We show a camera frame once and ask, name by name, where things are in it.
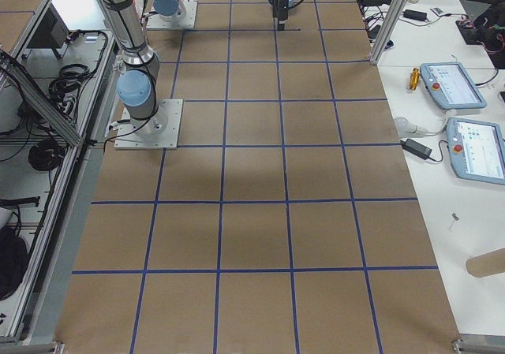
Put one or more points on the yellow brass tool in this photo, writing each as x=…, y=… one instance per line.
x=414, y=79

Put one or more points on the white light bulb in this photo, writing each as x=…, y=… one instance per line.
x=407, y=129

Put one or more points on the far teach pendant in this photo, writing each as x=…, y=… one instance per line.
x=451, y=87

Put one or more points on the teach pendant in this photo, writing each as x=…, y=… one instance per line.
x=476, y=150
x=451, y=87

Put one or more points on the black power adapter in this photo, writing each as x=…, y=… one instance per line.
x=416, y=148

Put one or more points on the near teach pendant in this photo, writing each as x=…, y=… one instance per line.
x=476, y=150

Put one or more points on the cardboard tube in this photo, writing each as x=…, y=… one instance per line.
x=487, y=264

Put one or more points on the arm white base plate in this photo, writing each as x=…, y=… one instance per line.
x=161, y=131
x=156, y=22

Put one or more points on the aluminium frame post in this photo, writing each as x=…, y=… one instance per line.
x=386, y=30

